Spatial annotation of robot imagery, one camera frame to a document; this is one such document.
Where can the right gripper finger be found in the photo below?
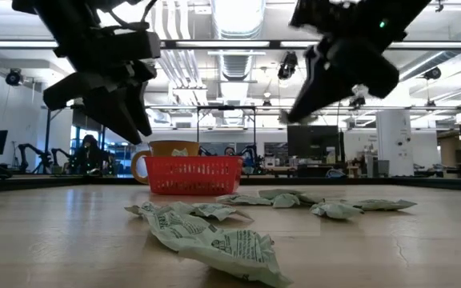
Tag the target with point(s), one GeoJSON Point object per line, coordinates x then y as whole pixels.
{"type": "Point", "coordinates": [318, 96]}

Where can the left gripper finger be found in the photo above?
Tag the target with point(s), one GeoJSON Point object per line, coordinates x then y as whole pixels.
{"type": "Point", "coordinates": [116, 116]}
{"type": "Point", "coordinates": [142, 108]}

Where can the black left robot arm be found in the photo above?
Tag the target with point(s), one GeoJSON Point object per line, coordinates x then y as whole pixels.
{"type": "Point", "coordinates": [54, 16]}

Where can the black ceiling spotlight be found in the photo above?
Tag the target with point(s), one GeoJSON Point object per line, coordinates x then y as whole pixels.
{"type": "Point", "coordinates": [432, 73]}
{"type": "Point", "coordinates": [14, 77]}
{"type": "Point", "coordinates": [357, 103]}

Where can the yellow glass mug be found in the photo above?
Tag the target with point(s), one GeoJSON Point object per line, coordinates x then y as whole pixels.
{"type": "Point", "coordinates": [162, 148]}

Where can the black monitor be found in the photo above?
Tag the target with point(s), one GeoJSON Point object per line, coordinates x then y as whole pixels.
{"type": "Point", "coordinates": [314, 144]}

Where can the person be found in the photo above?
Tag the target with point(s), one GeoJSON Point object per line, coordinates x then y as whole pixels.
{"type": "Point", "coordinates": [88, 156]}

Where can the white round column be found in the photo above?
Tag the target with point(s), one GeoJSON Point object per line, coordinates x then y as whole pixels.
{"type": "Point", "coordinates": [394, 140]}

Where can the blue bag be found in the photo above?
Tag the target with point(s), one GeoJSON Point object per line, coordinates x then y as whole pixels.
{"type": "Point", "coordinates": [336, 174]}

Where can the red slotted plastic basket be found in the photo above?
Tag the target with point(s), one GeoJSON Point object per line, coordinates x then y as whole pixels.
{"type": "Point", "coordinates": [192, 176]}

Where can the brown wooden crate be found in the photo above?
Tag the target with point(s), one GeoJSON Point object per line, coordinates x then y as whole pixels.
{"type": "Point", "coordinates": [450, 154]}

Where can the black overhead camera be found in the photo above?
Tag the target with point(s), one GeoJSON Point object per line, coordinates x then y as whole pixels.
{"type": "Point", "coordinates": [287, 66]}

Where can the black overhead frame beam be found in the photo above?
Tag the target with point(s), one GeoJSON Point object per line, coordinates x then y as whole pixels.
{"type": "Point", "coordinates": [170, 44]}

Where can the silver ventilation duct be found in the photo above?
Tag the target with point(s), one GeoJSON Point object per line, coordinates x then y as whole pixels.
{"type": "Point", "coordinates": [236, 20]}

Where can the black aluminium table frame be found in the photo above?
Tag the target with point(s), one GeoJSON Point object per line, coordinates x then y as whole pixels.
{"type": "Point", "coordinates": [434, 183]}

